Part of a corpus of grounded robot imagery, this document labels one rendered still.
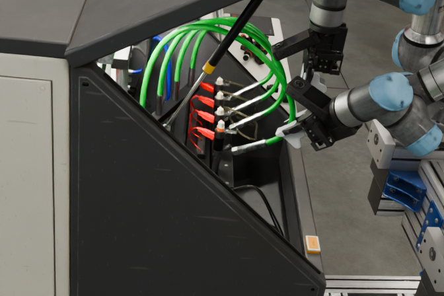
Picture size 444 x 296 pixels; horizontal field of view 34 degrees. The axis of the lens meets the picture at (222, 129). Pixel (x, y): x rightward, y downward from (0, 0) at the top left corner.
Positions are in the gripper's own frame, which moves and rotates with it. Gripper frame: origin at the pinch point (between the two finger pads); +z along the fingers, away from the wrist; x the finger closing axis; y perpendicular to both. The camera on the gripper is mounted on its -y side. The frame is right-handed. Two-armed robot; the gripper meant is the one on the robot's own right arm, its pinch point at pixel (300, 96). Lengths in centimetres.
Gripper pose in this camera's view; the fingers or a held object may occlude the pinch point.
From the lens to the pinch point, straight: 175.0
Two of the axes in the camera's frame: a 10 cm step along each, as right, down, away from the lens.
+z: -1.2, 8.3, 5.4
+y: 9.9, 0.9, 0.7
